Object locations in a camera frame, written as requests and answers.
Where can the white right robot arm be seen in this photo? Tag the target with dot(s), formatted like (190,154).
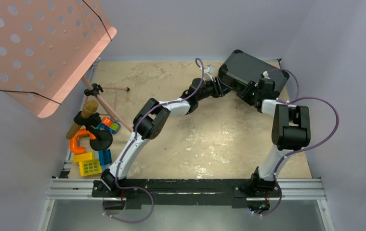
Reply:
(291,131)

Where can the orange toy piece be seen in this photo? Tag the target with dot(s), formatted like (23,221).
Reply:
(74,144)

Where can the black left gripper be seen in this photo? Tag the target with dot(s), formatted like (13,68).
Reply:
(219,89)

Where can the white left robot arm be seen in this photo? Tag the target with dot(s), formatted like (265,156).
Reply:
(150,121)

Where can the pink music stand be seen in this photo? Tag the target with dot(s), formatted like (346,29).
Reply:
(46,48)

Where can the blue toy brick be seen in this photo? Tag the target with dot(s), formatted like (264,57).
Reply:
(105,157)

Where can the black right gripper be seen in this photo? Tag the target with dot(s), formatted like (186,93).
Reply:
(243,94)

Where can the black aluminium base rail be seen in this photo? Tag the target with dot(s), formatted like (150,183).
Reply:
(219,192)

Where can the yellow toy brick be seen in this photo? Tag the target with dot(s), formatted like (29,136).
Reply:
(88,164)

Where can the toy brick car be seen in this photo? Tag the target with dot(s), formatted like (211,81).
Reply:
(110,125)

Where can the wooden mallet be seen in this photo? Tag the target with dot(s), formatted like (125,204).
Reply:
(82,117)

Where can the black poker chip case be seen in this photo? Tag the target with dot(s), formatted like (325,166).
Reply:
(240,68)

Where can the black mallet holder stand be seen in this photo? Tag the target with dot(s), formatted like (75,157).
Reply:
(103,139)

